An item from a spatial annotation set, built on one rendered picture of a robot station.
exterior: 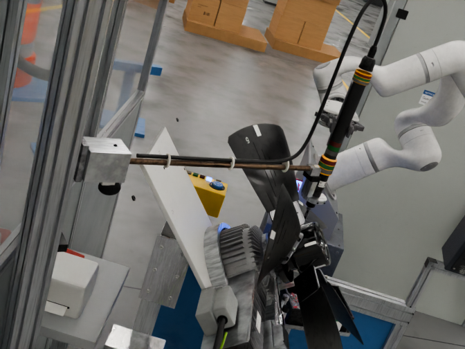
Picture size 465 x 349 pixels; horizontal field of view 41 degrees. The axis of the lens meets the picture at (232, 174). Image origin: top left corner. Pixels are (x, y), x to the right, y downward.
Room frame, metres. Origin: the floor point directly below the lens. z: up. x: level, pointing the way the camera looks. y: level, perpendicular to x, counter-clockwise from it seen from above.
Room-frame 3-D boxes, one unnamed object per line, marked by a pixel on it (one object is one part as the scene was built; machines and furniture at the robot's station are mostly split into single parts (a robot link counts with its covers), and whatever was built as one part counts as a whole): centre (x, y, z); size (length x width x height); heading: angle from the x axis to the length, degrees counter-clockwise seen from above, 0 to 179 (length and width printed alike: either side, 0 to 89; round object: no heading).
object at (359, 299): (1.91, -0.31, 0.82); 0.90 x 0.04 x 0.08; 92
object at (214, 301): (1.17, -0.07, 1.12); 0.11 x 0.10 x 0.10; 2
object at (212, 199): (1.89, 0.08, 1.02); 0.16 x 0.10 x 0.11; 92
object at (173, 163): (1.36, 0.02, 1.39); 0.54 x 0.01 x 0.01; 127
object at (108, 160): (1.17, 0.27, 1.39); 0.10 x 0.07 x 0.08; 127
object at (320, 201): (1.54, -0.22, 1.34); 0.09 x 0.07 x 0.10; 127
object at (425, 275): (1.93, -0.74, 0.96); 0.03 x 0.03 x 0.20; 2
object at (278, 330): (1.20, -0.23, 1.08); 0.07 x 0.04 x 0.06; 13
